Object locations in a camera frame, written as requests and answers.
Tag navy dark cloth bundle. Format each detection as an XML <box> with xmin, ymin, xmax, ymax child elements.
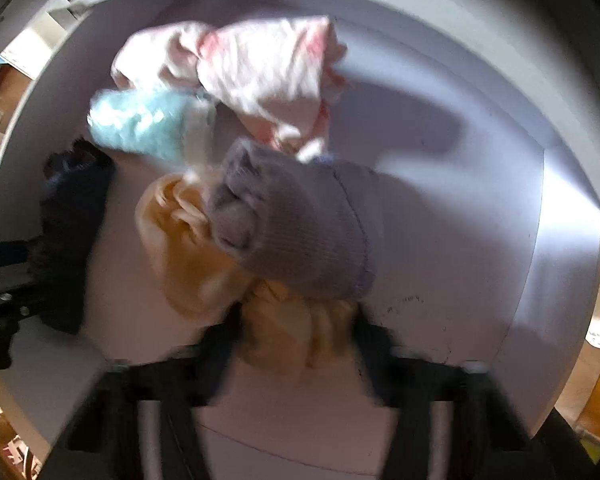
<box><xmin>31</xmin><ymin>139</ymin><xmax>116</xmax><ymax>335</ymax></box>

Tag yellow cream cloth bundle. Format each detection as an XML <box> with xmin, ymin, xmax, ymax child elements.
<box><xmin>135</xmin><ymin>174</ymin><xmax>355</xmax><ymax>377</ymax></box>

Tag grey lilac sock roll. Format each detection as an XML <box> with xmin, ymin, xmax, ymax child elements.
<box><xmin>204</xmin><ymin>138</ymin><xmax>384</xmax><ymax>300</ymax></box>

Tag teal fluffy sock bundle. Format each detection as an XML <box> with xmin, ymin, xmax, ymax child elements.
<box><xmin>86</xmin><ymin>89</ymin><xmax>216</xmax><ymax>166</ymax></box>

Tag white drawer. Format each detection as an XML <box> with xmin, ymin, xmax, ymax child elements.
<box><xmin>0</xmin><ymin>0</ymin><xmax>600</xmax><ymax>479</ymax></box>

